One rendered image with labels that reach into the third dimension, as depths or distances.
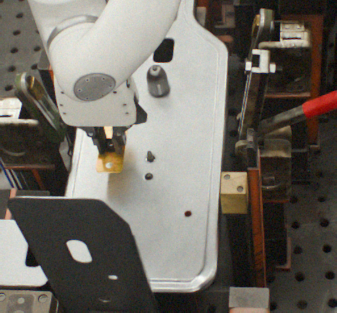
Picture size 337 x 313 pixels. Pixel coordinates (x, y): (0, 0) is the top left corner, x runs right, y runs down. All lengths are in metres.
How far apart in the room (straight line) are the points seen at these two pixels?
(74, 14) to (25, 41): 0.89
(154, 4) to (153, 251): 0.38
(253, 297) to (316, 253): 0.59
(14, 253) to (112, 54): 0.39
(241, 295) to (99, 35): 0.30
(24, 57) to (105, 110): 0.72
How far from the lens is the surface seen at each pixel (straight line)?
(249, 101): 1.05
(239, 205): 1.11
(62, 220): 0.83
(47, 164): 1.32
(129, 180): 1.19
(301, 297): 1.42
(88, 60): 0.89
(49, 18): 0.94
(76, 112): 1.10
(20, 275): 1.16
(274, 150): 1.14
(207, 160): 1.20
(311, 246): 1.46
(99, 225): 0.83
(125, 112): 1.09
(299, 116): 1.09
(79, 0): 0.92
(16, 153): 1.31
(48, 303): 1.06
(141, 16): 0.87
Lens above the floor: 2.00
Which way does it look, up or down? 55 degrees down
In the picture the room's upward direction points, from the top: 12 degrees counter-clockwise
